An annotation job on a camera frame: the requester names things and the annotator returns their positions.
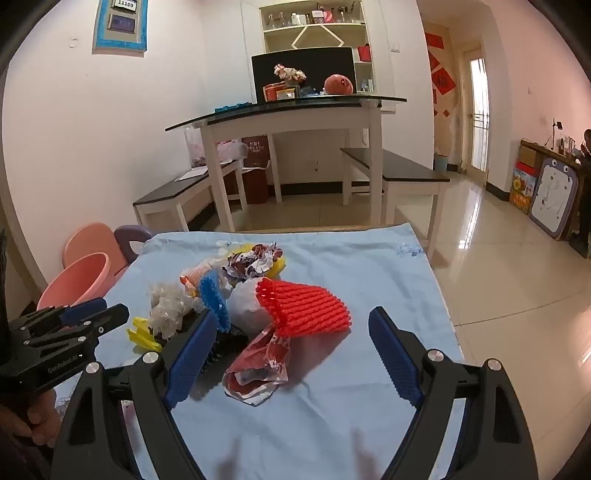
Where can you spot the blue foam fruit net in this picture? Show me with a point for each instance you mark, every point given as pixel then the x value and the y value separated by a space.
pixel 212 293

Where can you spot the printed wrapper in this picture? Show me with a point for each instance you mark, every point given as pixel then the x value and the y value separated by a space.
pixel 249 265

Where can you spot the red foam fruit net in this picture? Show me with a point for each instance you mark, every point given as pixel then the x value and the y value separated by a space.
pixel 309 307

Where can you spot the pink flowers in vase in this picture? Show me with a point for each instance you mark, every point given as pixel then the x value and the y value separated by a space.
pixel 288 73

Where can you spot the pink plastic bucket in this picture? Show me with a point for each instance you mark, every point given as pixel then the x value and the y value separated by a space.
pixel 78 281

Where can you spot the red white plastic wrapper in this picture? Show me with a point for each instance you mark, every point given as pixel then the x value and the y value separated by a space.
pixel 258 364

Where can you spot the red paper wall decoration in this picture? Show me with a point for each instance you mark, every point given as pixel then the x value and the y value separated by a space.
pixel 434 41
pixel 445 85

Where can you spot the yellow plastic bag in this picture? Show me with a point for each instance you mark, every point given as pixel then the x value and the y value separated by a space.
pixel 141 334

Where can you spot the purple framed drawing board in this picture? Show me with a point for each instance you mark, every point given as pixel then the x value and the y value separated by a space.
pixel 551 198

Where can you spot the white red plastic bag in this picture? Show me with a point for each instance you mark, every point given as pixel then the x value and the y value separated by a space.
pixel 233 150

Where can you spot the clear plastic wrap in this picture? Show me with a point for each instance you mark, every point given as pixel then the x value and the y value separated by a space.
pixel 168 309

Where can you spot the orange white plastic bag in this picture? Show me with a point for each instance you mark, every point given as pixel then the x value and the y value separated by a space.
pixel 196 274

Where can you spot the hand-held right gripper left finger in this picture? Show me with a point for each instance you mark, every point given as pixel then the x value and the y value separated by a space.
pixel 194 355

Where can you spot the blue framed wall panel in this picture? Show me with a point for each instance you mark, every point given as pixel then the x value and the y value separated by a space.
pixel 104 41

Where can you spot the small red shelf box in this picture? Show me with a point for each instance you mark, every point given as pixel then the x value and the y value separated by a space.
pixel 364 54

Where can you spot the person's left hand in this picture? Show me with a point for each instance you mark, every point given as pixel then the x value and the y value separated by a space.
pixel 44 417

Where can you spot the cream built-in shelf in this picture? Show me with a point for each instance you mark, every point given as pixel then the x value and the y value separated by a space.
pixel 318 37

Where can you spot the black foam fruit net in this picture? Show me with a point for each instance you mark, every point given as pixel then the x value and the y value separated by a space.
pixel 231 339

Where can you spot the colourful cardboard box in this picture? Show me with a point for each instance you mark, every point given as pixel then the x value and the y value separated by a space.
pixel 521 191

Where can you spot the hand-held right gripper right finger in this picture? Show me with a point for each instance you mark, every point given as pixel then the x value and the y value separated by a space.
pixel 397 355

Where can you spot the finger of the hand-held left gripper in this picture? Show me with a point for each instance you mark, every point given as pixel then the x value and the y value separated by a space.
pixel 108 317
pixel 85 308

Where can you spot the glass door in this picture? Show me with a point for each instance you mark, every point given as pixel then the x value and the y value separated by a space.
pixel 478 115

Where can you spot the light blue floral tablecloth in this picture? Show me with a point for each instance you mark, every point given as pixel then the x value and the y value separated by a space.
pixel 323 258

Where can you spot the white plastic bag ball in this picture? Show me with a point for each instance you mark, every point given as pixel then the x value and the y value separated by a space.
pixel 244 304

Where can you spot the clear plastic bag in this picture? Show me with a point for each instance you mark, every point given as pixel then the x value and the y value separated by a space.
pixel 195 147

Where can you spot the black monitor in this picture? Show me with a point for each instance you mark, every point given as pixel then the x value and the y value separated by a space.
pixel 314 64

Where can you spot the white glass-top table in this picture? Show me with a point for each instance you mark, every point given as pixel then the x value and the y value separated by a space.
pixel 295 117

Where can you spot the black-top white bench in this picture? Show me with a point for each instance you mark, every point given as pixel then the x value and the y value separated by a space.
pixel 171 189
pixel 397 168

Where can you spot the blue object on table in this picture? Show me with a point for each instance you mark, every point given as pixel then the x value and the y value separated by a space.
pixel 231 108

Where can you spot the dark red paper bag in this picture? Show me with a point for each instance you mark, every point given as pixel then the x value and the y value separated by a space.
pixel 256 152

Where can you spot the pink purple child chair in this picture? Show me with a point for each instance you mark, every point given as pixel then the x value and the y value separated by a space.
pixel 87 240

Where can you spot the packaged small bottles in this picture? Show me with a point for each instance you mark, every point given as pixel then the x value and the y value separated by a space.
pixel 310 92

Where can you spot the white paper sheet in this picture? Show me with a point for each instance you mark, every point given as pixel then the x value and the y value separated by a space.
pixel 193 174

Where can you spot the light blue waste bin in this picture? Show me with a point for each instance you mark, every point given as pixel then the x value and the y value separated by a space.
pixel 441 164

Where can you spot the row of glassware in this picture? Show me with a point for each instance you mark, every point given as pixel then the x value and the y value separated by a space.
pixel 284 19

